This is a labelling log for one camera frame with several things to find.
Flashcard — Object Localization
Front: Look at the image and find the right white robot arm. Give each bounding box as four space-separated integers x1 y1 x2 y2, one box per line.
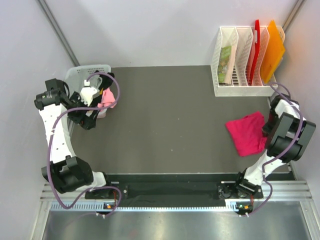
233 95 316 198

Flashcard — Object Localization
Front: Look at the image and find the red folder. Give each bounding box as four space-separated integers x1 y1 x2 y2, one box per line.
246 19 260 86

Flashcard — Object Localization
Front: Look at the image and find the aluminium frame rail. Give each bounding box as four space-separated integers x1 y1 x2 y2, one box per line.
31 174 320 240

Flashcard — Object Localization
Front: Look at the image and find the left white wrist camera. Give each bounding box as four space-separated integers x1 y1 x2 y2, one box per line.
79 80 100 107

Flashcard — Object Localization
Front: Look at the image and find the magenta t shirt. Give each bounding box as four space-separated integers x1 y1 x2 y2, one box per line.
225 111 267 157

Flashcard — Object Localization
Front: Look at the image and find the black t shirt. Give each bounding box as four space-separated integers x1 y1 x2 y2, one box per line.
92 74 114 106

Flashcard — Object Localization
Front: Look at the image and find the white laundry basket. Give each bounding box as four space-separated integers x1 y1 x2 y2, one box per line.
64 64 115 118

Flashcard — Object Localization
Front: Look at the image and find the orange folder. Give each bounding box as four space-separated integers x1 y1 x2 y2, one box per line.
260 20 286 84

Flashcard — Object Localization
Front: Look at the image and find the light pink t shirt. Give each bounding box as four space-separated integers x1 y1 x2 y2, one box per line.
97 88 117 108

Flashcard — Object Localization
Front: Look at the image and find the white file organizer rack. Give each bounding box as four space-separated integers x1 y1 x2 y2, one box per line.
210 26 274 97

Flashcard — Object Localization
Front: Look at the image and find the green book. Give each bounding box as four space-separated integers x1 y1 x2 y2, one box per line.
217 45 236 85

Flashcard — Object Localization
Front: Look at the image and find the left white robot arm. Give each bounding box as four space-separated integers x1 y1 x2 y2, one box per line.
34 78 114 199

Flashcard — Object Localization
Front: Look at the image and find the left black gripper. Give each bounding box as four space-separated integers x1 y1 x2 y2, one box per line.
66 92 100 130

